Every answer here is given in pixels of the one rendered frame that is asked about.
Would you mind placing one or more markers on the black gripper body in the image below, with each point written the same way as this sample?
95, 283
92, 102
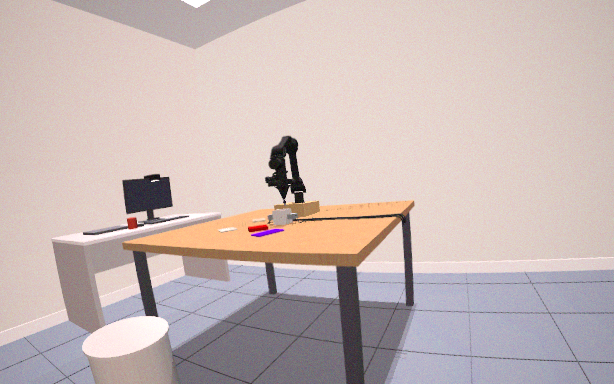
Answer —
281, 179

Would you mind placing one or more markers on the red rectangular block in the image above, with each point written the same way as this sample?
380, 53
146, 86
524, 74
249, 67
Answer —
258, 228

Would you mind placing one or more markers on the purple flat block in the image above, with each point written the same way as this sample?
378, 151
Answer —
266, 233

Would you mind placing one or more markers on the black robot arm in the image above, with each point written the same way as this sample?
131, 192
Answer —
277, 161

